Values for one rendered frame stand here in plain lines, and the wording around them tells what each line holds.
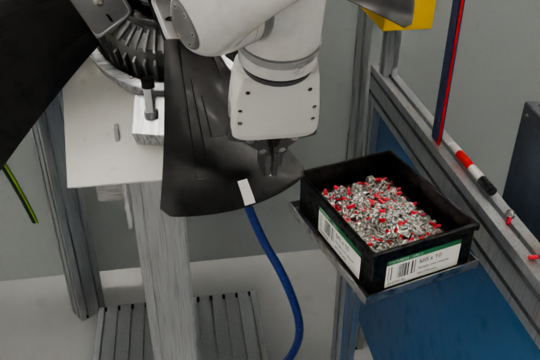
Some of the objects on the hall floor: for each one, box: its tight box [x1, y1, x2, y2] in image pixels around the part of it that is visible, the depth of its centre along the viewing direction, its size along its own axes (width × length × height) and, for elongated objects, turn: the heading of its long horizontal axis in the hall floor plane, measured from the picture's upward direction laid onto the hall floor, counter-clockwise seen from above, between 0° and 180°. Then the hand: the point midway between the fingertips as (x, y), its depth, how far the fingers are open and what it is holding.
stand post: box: [129, 181, 197, 360], centre depth 127 cm, size 4×9×91 cm, turn 99°
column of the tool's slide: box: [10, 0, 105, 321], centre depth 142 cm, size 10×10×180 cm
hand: (270, 157), depth 76 cm, fingers closed
